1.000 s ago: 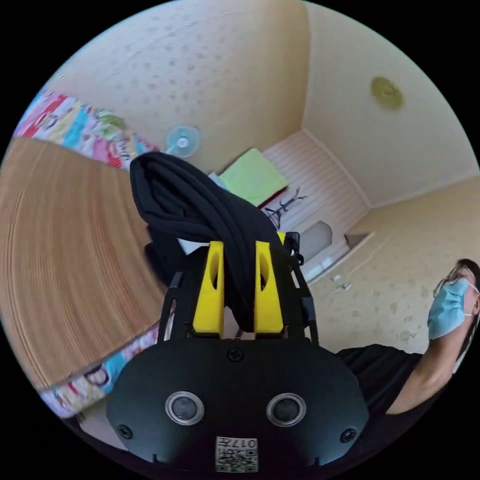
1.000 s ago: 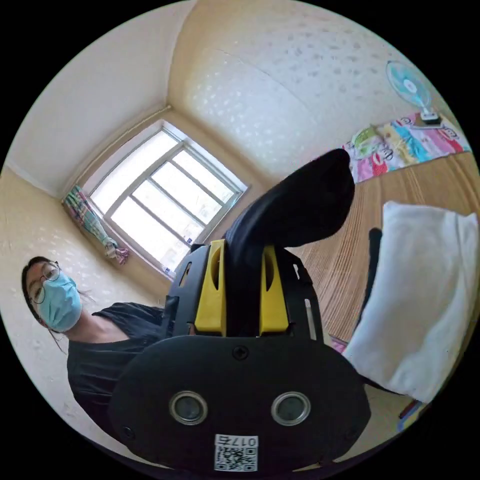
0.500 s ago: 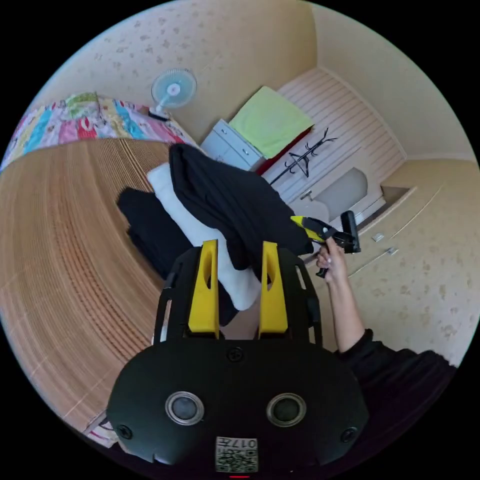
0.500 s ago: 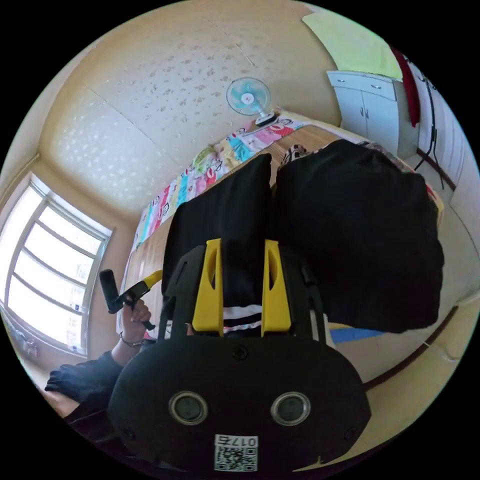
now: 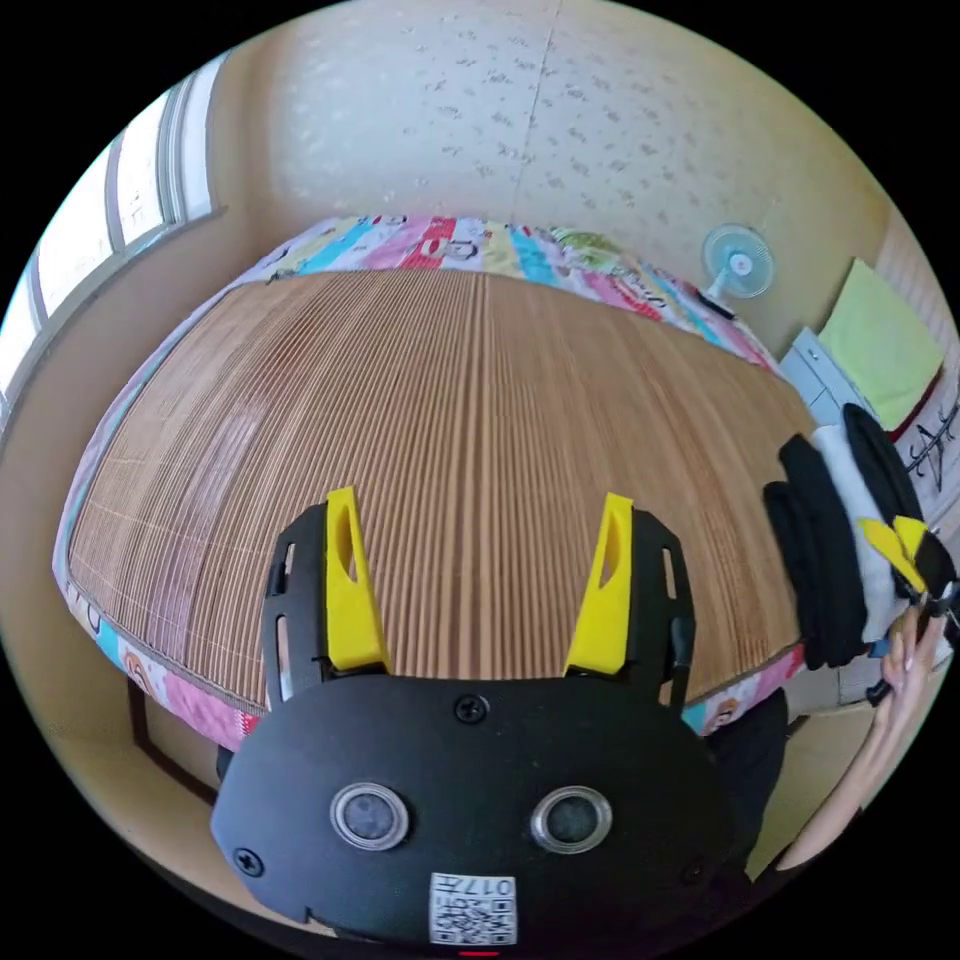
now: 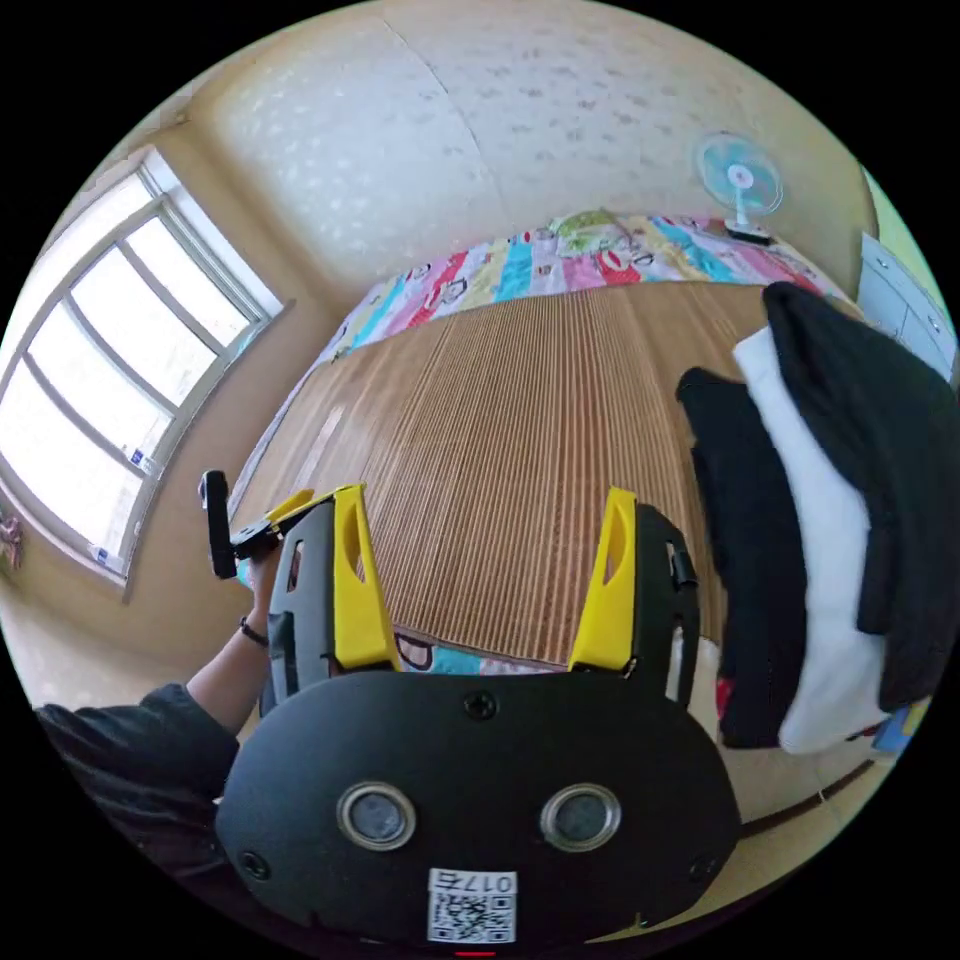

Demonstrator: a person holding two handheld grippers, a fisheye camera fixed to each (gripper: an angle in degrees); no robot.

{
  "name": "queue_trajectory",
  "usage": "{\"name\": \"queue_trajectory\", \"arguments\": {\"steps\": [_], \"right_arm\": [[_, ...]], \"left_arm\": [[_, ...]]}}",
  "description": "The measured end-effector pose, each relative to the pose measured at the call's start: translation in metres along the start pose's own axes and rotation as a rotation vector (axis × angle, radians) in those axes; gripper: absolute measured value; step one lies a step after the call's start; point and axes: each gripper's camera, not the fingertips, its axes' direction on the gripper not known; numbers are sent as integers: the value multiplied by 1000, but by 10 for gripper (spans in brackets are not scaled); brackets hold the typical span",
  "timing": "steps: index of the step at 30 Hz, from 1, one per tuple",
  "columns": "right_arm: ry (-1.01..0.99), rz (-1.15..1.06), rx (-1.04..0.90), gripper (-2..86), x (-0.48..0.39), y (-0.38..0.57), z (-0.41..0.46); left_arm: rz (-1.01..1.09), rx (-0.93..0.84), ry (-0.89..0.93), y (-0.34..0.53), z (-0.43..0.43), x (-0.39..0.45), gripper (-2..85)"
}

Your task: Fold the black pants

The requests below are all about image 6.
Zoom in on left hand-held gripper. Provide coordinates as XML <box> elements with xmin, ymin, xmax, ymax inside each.
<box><xmin>228</xmin><ymin>488</ymin><xmax>318</xmax><ymax>562</ymax></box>

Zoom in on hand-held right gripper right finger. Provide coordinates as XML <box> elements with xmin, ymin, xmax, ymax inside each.
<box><xmin>566</xmin><ymin>486</ymin><xmax>639</xmax><ymax>673</ymax></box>

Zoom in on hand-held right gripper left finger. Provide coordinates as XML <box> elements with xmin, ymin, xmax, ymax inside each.
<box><xmin>332</xmin><ymin>483</ymin><xmax>403</xmax><ymax>672</ymax></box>

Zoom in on person's left forearm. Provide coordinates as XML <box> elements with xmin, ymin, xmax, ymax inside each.
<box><xmin>185</xmin><ymin>614</ymin><xmax>271</xmax><ymax>737</ymax></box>

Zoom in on person's left hand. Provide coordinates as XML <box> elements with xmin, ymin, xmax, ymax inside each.
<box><xmin>245</xmin><ymin>553</ymin><xmax>283</xmax><ymax>625</ymax></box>

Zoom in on bed with woven mat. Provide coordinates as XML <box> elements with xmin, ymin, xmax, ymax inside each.
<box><xmin>224</xmin><ymin>209</ymin><xmax>935</xmax><ymax>759</ymax></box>

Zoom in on pile of clothes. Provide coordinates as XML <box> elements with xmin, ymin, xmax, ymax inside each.
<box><xmin>674</xmin><ymin>281</ymin><xmax>960</xmax><ymax>756</ymax></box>

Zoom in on window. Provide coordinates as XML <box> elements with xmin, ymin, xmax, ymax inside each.
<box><xmin>0</xmin><ymin>145</ymin><xmax>286</xmax><ymax>603</ymax></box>

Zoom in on green patterned pillow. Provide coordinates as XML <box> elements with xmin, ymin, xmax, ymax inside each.
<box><xmin>553</xmin><ymin>209</ymin><xmax>640</xmax><ymax>252</ymax></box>

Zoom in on white cupboard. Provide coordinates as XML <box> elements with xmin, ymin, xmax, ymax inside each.
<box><xmin>857</xmin><ymin>230</ymin><xmax>955</xmax><ymax>380</ymax></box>

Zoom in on light blue standing fan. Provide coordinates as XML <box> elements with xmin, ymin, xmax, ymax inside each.
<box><xmin>694</xmin><ymin>131</ymin><xmax>784</xmax><ymax>246</ymax></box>

